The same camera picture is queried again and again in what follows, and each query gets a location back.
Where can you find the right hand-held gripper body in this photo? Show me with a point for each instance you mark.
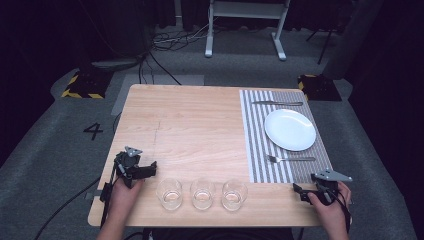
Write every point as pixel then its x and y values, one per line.
pixel 328 186

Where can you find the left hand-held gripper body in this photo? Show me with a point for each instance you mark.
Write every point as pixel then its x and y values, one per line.
pixel 128 163

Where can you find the person's right hand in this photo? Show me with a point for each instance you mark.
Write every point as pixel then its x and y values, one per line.
pixel 328 213

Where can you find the person's left hand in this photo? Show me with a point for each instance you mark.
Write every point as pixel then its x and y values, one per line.
pixel 125 200

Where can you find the silver fork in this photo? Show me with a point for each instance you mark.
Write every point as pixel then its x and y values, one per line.
pixel 290 159

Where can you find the clear drinking glass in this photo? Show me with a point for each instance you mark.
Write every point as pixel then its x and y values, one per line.
pixel 170 195
pixel 202 195
pixel 234 195

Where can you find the white round plate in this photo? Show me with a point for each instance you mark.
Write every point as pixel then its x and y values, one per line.
pixel 290 130

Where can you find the grey striped placemat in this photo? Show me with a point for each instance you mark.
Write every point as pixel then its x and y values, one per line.
pixel 256 140

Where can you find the silver table knife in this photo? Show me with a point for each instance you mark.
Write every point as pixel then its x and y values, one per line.
pixel 278 103

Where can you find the black yellow-striped floor base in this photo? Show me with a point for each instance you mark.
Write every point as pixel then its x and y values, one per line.
pixel 87 85
pixel 320 87

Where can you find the round grey stand base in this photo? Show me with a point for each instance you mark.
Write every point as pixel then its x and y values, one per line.
pixel 115 63

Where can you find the black tripod stand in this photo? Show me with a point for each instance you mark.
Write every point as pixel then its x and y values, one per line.
pixel 325 41

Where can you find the white metal desk frame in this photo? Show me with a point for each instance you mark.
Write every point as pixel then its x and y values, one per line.
pixel 246 10

